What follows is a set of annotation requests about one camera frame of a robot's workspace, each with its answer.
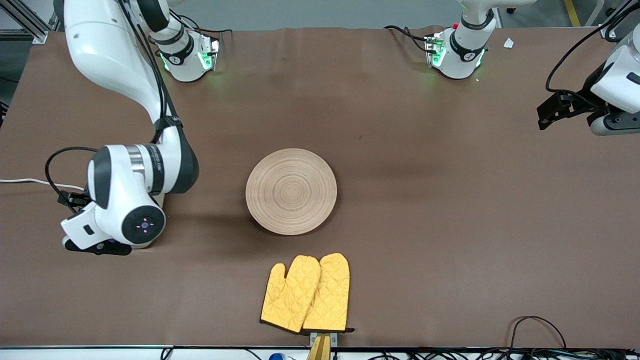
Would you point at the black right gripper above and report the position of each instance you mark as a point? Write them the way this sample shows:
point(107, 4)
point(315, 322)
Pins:
point(75, 198)

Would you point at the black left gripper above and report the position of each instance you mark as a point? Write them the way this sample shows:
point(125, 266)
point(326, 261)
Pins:
point(585, 98)

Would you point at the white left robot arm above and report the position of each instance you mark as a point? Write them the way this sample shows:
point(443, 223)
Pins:
point(465, 50)

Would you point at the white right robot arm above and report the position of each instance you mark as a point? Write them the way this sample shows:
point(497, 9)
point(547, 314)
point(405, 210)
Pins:
point(110, 50)

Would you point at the round wooden plate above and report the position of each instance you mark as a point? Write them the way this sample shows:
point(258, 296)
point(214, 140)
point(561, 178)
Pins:
point(291, 191)

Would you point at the small white paper tag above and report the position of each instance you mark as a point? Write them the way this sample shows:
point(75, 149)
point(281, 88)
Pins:
point(508, 43)

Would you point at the brown table cover mat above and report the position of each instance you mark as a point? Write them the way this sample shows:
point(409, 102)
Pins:
point(450, 200)

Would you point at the yellow quilted oven mitt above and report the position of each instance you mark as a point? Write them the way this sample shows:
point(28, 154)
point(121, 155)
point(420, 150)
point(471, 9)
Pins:
point(330, 295)
point(287, 300)

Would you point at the aluminium frame profile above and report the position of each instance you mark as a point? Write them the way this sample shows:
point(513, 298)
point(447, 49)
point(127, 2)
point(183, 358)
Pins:
point(30, 27)

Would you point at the tan wooden bracket piece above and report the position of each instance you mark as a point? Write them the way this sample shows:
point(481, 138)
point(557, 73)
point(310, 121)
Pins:
point(320, 347)

